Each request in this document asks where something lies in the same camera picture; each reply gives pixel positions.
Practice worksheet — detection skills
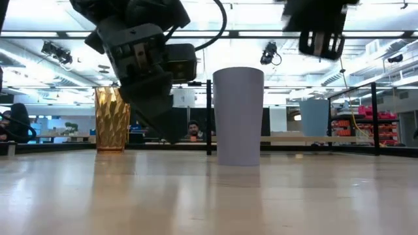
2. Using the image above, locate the wooden bench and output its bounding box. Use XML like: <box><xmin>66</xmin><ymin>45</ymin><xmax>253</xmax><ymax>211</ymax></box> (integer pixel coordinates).
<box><xmin>35</xmin><ymin>133</ymin><xmax>96</xmax><ymax>144</ymax></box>

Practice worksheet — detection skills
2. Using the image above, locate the white ceiling air vent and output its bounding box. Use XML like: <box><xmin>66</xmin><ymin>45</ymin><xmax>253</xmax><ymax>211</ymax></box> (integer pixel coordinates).
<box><xmin>365</xmin><ymin>39</ymin><xmax>380</xmax><ymax>56</ymax></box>

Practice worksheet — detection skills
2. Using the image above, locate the amber faceted tumbler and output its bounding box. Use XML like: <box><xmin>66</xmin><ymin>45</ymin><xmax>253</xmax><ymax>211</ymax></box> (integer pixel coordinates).
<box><xmin>94</xmin><ymin>86</ymin><xmax>131</xmax><ymax>153</ymax></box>

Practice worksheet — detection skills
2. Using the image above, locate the black frame wooden shelf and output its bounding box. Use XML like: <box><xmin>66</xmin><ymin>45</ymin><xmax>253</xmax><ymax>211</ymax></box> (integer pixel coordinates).
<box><xmin>206</xmin><ymin>80</ymin><xmax>381</xmax><ymax>157</ymax></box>

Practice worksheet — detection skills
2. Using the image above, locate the black overhead camera with cable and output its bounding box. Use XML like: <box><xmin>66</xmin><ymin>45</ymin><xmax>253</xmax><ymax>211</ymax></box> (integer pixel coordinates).
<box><xmin>260</xmin><ymin>41</ymin><xmax>282</xmax><ymax>66</ymax></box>

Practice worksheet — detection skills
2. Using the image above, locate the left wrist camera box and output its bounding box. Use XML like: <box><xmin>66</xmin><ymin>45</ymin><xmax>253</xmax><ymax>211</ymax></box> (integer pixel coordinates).
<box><xmin>163</xmin><ymin>43</ymin><xmax>198</xmax><ymax>84</ymax></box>

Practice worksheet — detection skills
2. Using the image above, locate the black table edge rail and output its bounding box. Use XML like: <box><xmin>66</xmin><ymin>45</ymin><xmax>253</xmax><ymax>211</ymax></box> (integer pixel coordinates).
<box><xmin>0</xmin><ymin>142</ymin><xmax>418</xmax><ymax>158</ymax></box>

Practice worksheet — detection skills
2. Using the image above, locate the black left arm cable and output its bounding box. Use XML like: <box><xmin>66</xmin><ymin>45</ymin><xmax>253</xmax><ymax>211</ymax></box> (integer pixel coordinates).
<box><xmin>165</xmin><ymin>0</ymin><xmax>228</xmax><ymax>53</ymax></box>

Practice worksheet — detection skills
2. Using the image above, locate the grey table-edge bracket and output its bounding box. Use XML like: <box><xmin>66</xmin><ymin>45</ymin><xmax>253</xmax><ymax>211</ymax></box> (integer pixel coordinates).
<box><xmin>0</xmin><ymin>140</ymin><xmax>17</xmax><ymax>156</ymax></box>

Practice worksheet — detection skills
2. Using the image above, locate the grey door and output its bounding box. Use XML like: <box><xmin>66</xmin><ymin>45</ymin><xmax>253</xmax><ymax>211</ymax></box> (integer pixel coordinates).
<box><xmin>398</xmin><ymin>110</ymin><xmax>418</xmax><ymax>148</ymax></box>

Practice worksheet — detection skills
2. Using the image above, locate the yellow hanging cable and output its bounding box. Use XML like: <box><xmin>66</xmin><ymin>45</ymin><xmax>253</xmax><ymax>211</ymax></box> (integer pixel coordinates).
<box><xmin>338</xmin><ymin>57</ymin><xmax>372</xmax><ymax>138</ymax></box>

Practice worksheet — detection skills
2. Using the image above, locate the black frame-mounted camera cluster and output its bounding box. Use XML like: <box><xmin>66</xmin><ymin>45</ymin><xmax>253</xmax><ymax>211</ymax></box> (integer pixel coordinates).
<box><xmin>41</xmin><ymin>41</ymin><xmax>74</xmax><ymax>65</ymax></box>

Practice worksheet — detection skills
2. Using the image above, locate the black horizontal frame bar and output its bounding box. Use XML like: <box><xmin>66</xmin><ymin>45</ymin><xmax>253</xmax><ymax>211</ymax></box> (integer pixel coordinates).
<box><xmin>0</xmin><ymin>30</ymin><xmax>418</xmax><ymax>40</ymax></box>

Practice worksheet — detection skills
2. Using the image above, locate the green potted plant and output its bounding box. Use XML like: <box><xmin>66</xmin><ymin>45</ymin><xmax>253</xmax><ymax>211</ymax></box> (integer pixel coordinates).
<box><xmin>61</xmin><ymin>121</ymin><xmax>80</xmax><ymax>136</ymax></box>

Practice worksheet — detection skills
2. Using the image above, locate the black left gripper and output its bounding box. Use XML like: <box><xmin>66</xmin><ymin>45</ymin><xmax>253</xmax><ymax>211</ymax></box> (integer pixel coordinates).
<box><xmin>84</xmin><ymin>22</ymin><xmax>180</xmax><ymax>145</ymax></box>

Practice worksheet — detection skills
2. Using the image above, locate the light blue plastic cup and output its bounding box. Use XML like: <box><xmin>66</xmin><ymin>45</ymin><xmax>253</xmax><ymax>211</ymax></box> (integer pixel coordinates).
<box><xmin>298</xmin><ymin>99</ymin><xmax>330</xmax><ymax>137</ymax></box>

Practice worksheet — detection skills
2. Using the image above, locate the person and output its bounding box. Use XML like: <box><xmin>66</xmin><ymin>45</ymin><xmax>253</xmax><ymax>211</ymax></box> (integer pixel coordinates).
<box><xmin>184</xmin><ymin>119</ymin><xmax>206</xmax><ymax>142</ymax></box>
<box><xmin>0</xmin><ymin>102</ymin><xmax>33</xmax><ymax>144</ymax></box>

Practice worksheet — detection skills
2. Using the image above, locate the black looped cable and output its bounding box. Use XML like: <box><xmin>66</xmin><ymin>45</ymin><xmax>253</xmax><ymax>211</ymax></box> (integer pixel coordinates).
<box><xmin>0</xmin><ymin>112</ymin><xmax>37</xmax><ymax>143</ymax></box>

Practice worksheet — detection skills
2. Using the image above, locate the lavender plastic cup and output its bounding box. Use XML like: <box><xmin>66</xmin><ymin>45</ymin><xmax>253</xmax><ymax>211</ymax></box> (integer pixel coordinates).
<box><xmin>212</xmin><ymin>67</ymin><xmax>265</xmax><ymax>166</ymax></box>

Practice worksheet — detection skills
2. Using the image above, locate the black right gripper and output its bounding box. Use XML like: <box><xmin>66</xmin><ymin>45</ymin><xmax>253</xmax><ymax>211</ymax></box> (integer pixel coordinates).
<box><xmin>281</xmin><ymin>0</ymin><xmax>349</xmax><ymax>61</ymax></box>

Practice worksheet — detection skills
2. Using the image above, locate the rack with red bins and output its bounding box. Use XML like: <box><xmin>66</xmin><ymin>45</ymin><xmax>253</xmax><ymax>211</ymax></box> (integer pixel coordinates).
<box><xmin>331</xmin><ymin>104</ymin><xmax>400</xmax><ymax>146</ymax></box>

